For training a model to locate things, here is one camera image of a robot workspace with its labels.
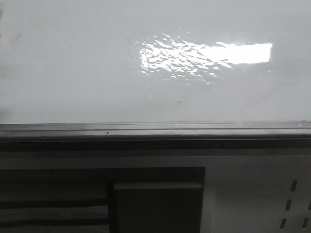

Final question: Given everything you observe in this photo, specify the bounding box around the dark square panel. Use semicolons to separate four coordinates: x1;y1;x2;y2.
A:
114;182;203;233

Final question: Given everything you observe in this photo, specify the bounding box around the white glossy whiteboard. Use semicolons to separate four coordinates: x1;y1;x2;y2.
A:
0;0;311;124

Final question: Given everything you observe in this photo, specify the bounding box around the white perforated metal panel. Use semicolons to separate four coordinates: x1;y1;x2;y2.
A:
201;156;311;233

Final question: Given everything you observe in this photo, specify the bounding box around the grey aluminium marker tray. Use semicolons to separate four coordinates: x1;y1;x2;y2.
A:
0;121;311;152

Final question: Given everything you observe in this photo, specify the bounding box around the dark slatted furniture frame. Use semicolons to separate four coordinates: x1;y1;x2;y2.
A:
0;167;205;233

